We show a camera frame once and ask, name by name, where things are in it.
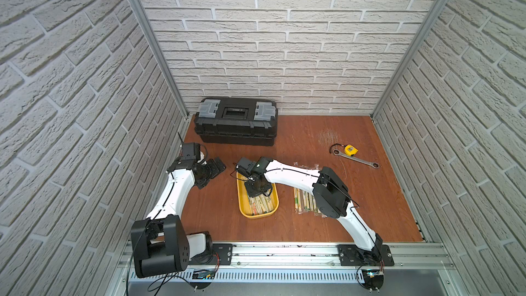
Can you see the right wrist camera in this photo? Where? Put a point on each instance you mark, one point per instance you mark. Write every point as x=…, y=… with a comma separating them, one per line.
x=245, y=167

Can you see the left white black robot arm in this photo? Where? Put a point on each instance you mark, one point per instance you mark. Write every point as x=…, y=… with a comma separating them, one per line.
x=159, y=242

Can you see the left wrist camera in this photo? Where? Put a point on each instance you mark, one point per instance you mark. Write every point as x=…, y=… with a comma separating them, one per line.
x=190, y=151

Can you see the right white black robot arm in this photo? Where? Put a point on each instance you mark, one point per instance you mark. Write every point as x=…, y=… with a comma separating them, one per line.
x=330, y=193

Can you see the silver metal wrench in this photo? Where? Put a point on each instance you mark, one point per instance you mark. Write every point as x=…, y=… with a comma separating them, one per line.
x=337, y=152

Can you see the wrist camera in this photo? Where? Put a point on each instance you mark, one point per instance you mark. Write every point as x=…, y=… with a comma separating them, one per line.
x=190, y=151
x=245, y=167

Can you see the black plastic toolbox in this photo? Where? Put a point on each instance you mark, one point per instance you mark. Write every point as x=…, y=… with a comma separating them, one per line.
x=241, y=121

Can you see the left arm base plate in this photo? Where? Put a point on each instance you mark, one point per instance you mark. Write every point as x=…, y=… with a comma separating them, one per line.
x=221, y=253

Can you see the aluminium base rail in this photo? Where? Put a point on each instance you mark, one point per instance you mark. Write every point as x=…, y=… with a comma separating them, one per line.
x=335, y=263

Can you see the wrapped chopsticks pile in box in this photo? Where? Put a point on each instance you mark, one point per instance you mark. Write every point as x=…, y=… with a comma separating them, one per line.
x=260, y=205

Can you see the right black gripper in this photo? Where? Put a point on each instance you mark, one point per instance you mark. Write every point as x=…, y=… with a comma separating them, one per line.
x=251, y=193

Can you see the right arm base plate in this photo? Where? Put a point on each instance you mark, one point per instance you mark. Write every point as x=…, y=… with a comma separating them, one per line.
x=352, y=256

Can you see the yellow plastic storage box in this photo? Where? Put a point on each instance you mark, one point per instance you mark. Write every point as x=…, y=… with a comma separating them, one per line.
x=243, y=203

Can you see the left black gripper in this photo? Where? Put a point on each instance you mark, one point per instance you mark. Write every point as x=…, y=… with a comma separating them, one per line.
x=214, y=168

